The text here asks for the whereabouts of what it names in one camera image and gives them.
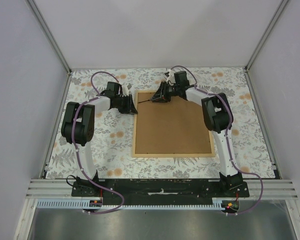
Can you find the right aluminium corner post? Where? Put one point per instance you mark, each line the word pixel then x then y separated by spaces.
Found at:
pixel 266 34

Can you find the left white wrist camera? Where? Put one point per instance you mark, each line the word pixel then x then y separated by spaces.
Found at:
pixel 126 89

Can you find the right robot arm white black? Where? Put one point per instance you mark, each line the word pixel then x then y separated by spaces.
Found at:
pixel 218 119

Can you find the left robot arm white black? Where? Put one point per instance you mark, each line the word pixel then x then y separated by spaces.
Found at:
pixel 78 126

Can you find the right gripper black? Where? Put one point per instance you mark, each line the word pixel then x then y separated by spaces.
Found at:
pixel 160 96

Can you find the aluminium corner post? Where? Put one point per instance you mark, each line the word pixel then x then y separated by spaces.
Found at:
pixel 266 34
pixel 48 34

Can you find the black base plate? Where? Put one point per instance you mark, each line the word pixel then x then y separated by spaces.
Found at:
pixel 159 191

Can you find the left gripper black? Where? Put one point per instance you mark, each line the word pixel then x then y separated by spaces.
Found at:
pixel 130 107

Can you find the wooden picture frame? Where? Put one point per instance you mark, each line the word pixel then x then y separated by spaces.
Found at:
pixel 170 130

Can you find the left aluminium corner post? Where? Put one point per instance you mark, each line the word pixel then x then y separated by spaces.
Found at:
pixel 48 34

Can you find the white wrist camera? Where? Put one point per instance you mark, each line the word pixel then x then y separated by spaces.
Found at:
pixel 126 89
pixel 169 77

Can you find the floral patterned table mat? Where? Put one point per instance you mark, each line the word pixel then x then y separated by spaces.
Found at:
pixel 111 145

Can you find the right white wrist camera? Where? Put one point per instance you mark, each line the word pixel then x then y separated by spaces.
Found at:
pixel 169 77

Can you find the white slotted cable duct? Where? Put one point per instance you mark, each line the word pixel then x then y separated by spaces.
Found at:
pixel 87 204

